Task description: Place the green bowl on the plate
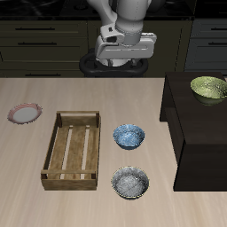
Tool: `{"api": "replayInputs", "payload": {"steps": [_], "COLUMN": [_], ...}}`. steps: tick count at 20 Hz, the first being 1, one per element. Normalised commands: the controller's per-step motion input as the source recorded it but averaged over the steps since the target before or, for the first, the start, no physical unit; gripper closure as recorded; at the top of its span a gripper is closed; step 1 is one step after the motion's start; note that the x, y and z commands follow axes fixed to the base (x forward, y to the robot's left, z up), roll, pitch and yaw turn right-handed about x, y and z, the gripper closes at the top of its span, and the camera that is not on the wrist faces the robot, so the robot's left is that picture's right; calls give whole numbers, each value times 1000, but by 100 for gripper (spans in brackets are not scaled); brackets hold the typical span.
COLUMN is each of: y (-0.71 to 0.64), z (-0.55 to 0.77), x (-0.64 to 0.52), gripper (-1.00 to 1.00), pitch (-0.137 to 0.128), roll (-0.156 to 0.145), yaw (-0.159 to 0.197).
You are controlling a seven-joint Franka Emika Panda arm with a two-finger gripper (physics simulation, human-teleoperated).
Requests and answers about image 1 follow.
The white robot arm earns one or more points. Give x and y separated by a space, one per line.
130 17

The pink rimmed white plate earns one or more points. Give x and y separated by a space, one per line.
25 113

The wooden slat tray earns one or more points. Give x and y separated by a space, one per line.
76 147

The dark kitchen cupboards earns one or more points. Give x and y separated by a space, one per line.
50 56

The green bowl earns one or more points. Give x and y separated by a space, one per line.
208 88

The blue bowl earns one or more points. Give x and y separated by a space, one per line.
128 136

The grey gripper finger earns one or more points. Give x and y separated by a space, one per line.
110 62
134 61

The black kitchen countertop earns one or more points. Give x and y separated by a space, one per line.
44 9

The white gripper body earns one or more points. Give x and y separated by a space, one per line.
124 51

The grey bowl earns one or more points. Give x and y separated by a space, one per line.
130 182

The grey kitchen cupboard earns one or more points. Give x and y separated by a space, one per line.
207 50

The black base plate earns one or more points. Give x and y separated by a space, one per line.
88 66

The dark wooden cabinet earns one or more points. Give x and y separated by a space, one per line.
198 139

